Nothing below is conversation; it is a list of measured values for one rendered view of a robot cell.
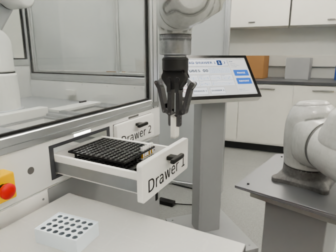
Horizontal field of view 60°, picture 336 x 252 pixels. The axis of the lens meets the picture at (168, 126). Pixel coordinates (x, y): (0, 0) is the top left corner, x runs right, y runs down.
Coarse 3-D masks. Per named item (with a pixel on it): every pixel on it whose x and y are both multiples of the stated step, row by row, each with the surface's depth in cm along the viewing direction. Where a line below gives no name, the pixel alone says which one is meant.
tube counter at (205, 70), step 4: (204, 68) 172; (208, 68) 172; (212, 68) 173; (216, 68) 174; (220, 68) 175; (224, 68) 176; (228, 68) 176; (204, 72) 170; (208, 72) 171; (212, 72) 172; (216, 72) 173; (220, 72) 173; (224, 72) 174; (228, 72) 175
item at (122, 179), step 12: (156, 144) 102; (60, 156) 90; (72, 156) 101; (60, 168) 91; (72, 168) 89; (84, 168) 86; (96, 168) 84; (108, 168) 82; (120, 168) 81; (96, 180) 85; (108, 180) 83; (120, 180) 81; (132, 180) 79; (132, 192) 80
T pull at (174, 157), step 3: (180, 153) 88; (183, 153) 88; (168, 156) 85; (171, 156) 85; (174, 156) 85; (177, 156) 85; (180, 156) 86; (183, 156) 88; (168, 159) 85; (171, 159) 83; (174, 159) 83; (177, 159) 84; (171, 162) 82; (174, 162) 83
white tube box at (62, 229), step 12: (60, 216) 76; (72, 216) 75; (36, 228) 70; (48, 228) 70; (60, 228) 71; (72, 228) 70; (84, 228) 71; (96, 228) 72; (36, 240) 70; (48, 240) 68; (60, 240) 67; (72, 240) 65; (84, 240) 68
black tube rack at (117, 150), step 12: (84, 144) 100; (96, 144) 100; (108, 144) 100; (120, 144) 100; (132, 144) 100; (144, 144) 100; (84, 156) 97; (96, 156) 89; (108, 156) 89; (120, 156) 89; (132, 168) 88
